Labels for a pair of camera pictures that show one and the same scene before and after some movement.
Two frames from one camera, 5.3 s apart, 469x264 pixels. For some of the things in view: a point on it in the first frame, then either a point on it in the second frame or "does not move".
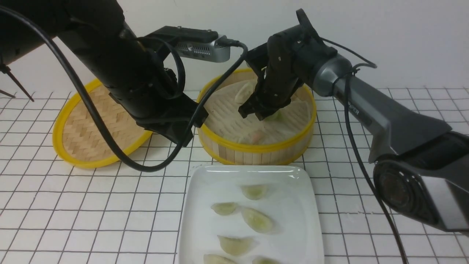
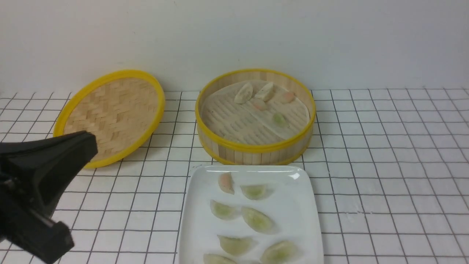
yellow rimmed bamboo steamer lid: x=78 y=140 does not move
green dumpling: x=278 y=116 → x=282 y=252
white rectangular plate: x=243 y=212 does not move
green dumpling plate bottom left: x=211 y=259 does not move
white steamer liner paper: x=225 y=121 does not move
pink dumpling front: x=258 y=137 → x=226 y=182
